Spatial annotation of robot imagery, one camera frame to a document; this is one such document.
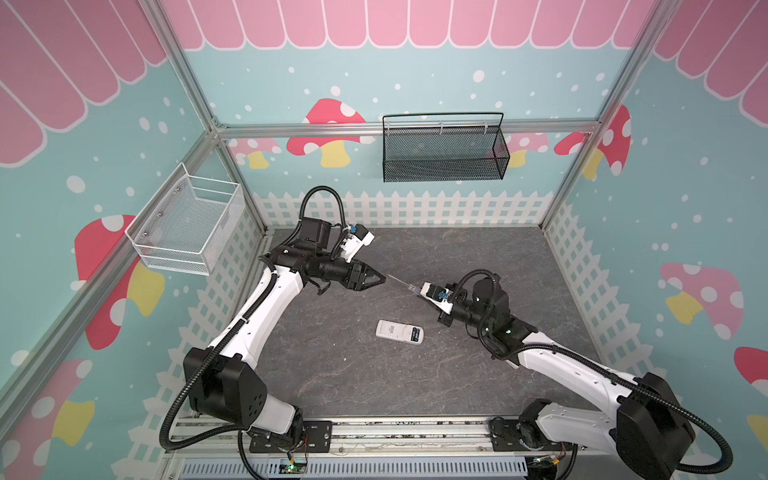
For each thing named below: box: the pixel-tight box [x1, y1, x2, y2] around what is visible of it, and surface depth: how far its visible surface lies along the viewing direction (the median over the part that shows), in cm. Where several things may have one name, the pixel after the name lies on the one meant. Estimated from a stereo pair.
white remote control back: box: [375, 319, 425, 345], surface depth 93 cm
